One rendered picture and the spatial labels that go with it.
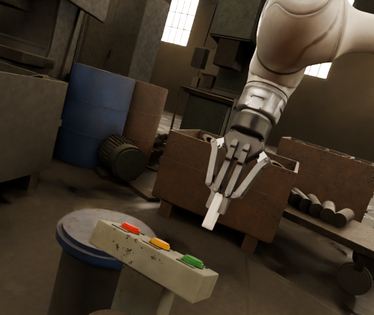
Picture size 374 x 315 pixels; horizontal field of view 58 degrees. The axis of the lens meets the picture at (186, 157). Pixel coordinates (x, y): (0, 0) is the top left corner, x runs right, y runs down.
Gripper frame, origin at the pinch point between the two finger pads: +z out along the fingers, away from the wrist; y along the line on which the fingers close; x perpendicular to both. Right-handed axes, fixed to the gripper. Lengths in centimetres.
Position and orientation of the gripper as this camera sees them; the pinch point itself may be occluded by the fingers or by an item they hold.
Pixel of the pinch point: (214, 211)
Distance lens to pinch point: 65.9
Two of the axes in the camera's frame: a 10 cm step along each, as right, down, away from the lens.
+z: -4.2, 9.0, -1.4
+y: 8.5, 3.3, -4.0
